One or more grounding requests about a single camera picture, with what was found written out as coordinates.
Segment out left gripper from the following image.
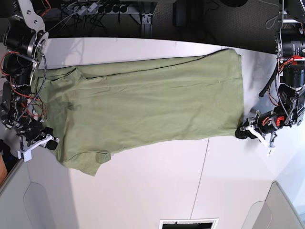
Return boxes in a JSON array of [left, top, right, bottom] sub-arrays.
[[235, 110, 286, 148]]

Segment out black power brick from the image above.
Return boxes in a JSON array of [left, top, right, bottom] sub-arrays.
[[173, 0, 187, 27]]

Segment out green t-shirt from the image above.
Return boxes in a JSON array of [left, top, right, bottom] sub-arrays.
[[31, 49, 244, 176]]

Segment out aluminium table leg post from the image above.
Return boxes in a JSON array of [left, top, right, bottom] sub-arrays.
[[140, 13, 153, 39]]

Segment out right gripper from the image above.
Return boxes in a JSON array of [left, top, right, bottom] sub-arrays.
[[16, 121, 59, 151]]

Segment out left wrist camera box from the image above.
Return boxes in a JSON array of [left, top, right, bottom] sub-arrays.
[[267, 146, 276, 156]]

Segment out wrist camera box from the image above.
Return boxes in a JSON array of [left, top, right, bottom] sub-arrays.
[[17, 149, 32, 162], [267, 146, 276, 156]]

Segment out white power strip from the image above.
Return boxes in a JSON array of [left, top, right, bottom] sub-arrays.
[[65, 0, 131, 16]]

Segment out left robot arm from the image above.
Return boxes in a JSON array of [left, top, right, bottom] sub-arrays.
[[235, 0, 305, 149]]

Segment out grey coiled floor cable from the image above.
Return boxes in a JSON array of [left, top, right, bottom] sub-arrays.
[[264, 0, 284, 31]]

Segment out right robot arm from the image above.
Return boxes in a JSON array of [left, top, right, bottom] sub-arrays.
[[0, 0, 59, 151]]

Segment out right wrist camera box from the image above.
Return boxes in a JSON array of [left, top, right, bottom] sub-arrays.
[[17, 149, 32, 162]]

